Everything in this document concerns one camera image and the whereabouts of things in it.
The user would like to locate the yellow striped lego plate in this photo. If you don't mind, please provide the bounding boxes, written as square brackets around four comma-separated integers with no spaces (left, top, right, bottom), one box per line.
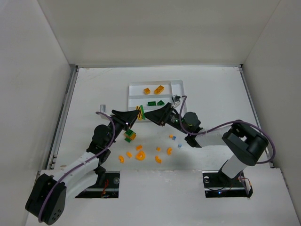
[136,106,143,120]

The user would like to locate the green yellow lego stack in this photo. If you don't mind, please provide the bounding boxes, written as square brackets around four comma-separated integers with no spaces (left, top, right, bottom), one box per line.
[124,129,136,143]

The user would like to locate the green square lego brick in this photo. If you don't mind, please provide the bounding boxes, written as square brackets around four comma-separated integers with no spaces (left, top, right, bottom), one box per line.
[157,100,165,106]

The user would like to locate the green long lego brick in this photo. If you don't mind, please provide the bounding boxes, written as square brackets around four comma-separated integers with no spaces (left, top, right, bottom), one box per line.
[147,101,156,106]

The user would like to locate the green lego plate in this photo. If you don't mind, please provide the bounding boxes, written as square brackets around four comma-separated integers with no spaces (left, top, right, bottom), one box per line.
[140,105,145,120]

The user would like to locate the yellow long lego brick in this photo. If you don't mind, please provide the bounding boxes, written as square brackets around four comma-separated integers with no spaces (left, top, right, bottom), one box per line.
[154,85,165,95]

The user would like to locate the yellow square lego brick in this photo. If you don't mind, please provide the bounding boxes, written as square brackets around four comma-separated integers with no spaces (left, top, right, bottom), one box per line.
[143,88,151,95]

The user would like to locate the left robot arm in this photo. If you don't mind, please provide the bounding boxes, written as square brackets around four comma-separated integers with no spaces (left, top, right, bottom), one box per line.
[25,110,139,226]

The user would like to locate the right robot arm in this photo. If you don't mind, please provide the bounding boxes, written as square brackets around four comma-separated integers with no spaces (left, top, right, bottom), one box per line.
[144,103,269,180]

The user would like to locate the white divided sorting tray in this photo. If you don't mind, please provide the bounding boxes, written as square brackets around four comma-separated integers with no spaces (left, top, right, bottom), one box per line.
[128,80,184,112]

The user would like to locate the orange flat lego piece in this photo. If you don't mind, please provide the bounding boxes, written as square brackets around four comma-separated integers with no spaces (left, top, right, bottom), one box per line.
[136,145,143,151]

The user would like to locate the orange curved lego right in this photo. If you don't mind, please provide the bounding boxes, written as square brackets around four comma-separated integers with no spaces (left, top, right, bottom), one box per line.
[166,147,173,155]

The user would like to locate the orange curved lego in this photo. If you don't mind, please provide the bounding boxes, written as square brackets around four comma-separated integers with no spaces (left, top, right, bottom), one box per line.
[118,155,125,163]
[166,147,173,155]
[155,156,162,164]

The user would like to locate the orange small lego block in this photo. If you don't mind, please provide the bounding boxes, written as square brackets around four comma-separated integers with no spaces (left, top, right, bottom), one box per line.
[126,152,132,158]

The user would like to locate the orange round lego piece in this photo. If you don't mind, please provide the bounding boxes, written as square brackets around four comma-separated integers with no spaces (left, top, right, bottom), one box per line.
[135,150,146,161]

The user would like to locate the orange curved lego left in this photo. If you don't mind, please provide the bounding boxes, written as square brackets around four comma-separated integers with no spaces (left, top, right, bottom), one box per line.
[118,155,125,163]

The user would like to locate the orange curved lego middle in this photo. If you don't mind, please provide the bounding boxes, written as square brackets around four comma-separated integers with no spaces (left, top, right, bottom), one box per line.
[155,156,162,164]

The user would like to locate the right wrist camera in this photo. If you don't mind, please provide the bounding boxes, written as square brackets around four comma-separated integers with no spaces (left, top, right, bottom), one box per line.
[172,95,181,107]

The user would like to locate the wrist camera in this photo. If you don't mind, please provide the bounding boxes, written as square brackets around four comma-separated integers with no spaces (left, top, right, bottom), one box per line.
[100,105,107,113]
[172,95,181,107]

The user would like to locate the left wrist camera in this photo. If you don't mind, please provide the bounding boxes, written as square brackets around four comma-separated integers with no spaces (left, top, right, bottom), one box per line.
[100,105,107,113]

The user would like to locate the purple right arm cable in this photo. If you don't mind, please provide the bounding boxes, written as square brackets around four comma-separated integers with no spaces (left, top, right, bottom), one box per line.
[178,95,276,189]

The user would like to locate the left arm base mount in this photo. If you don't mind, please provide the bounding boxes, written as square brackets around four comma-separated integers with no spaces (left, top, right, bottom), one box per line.
[75,171,120,199]

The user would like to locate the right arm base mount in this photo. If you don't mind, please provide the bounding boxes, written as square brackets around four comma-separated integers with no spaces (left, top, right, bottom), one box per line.
[202,171,253,198]

